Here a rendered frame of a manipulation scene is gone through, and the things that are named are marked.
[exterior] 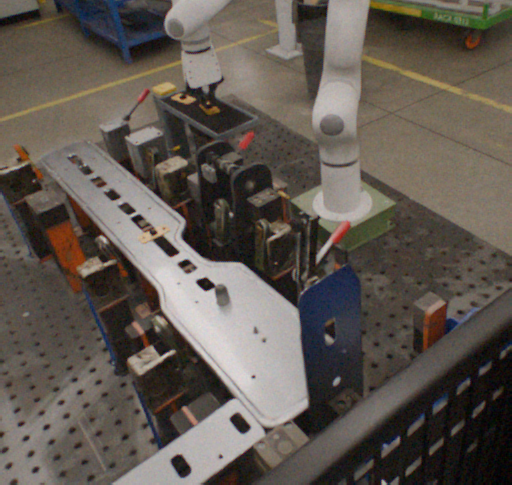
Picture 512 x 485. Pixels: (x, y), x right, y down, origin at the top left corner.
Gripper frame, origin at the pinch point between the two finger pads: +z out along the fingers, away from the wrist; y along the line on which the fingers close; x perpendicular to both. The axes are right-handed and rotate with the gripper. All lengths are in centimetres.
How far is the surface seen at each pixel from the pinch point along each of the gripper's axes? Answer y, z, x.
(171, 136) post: 8.6, 18.8, -22.5
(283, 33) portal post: -176, 101, -317
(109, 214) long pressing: 38.2, 18.8, 12.1
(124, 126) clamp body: 22.0, 13.5, -29.4
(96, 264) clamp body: 46, 14, 39
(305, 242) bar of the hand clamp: 6, 4, 71
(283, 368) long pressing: 21, 19, 86
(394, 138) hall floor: -158, 119, -123
